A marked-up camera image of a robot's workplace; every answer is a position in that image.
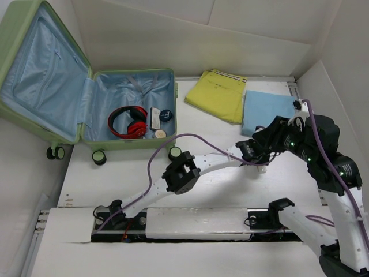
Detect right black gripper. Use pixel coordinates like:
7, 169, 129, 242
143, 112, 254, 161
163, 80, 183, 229
251, 115, 318, 163

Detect light blue cloth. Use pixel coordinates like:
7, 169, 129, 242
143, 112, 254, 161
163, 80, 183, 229
242, 90, 296, 137

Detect yellow shorts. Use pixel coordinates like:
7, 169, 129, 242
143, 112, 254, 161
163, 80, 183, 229
185, 69, 247, 124

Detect orange white tube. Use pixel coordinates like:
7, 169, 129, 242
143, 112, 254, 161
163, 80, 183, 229
257, 166, 267, 174

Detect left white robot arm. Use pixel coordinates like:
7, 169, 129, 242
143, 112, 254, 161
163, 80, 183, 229
104, 140, 276, 230

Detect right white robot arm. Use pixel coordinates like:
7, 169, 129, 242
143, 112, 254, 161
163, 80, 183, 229
251, 115, 368, 276

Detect beige round compact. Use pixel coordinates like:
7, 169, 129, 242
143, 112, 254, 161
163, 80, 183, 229
153, 129, 167, 139

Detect dark blue round tin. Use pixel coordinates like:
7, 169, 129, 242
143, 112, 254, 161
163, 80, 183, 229
159, 109, 174, 123

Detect white black rectangular box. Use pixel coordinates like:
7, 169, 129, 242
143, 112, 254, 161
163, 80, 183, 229
150, 107, 161, 131

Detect white foam base cover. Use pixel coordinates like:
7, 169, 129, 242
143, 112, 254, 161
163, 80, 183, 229
145, 208, 251, 241

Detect red black headphones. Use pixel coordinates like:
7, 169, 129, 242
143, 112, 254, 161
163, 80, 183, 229
107, 105, 149, 140

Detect green suitcase blue lining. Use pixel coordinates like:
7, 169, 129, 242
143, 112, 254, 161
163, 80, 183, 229
1, 1, 178, 165

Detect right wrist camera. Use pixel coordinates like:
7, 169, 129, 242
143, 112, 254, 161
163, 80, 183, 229
293, 99, 308, 113

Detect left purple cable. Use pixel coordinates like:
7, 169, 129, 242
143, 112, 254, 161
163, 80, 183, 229
95, 133, 277, 233

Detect black metal base rail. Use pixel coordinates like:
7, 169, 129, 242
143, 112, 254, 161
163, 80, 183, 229
91, 207, 299, 243

